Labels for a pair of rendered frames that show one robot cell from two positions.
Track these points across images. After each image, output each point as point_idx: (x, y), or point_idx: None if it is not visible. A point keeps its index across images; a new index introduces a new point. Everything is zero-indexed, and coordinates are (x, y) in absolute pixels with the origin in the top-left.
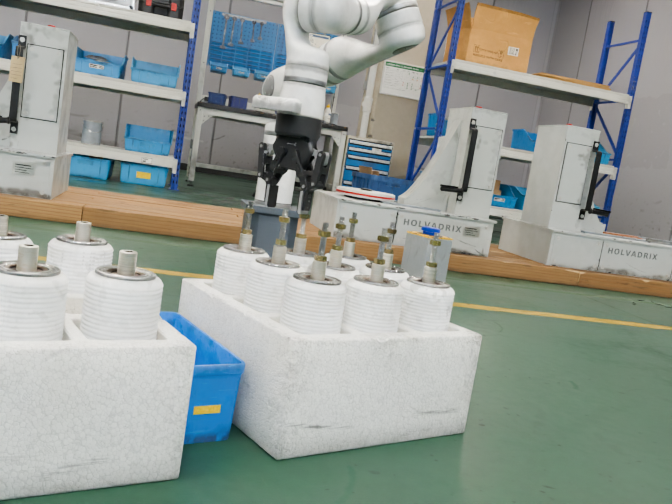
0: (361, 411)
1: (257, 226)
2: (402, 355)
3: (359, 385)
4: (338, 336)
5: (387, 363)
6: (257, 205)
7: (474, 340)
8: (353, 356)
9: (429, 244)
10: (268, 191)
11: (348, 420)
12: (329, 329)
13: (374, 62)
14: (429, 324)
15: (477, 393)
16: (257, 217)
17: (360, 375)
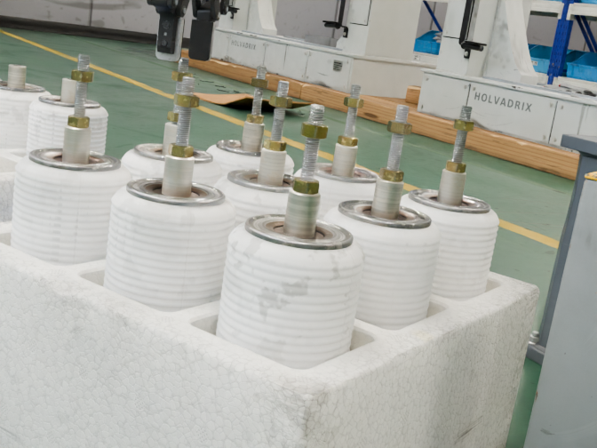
0: (33, 420)
1: (577, 178)
2: (99, 344)
3: (27, 364)
4: (9, 254)
5: (71, 346)
6: (578, 137)
7: (280, 400)
8: (13, 300)
9: (585, 196)
10: (191, 31)
11: (14, 424)
12: (25, 243)
13: None
14: (223, 318)
15: None
16: (580, 161)
17: (27, 345)
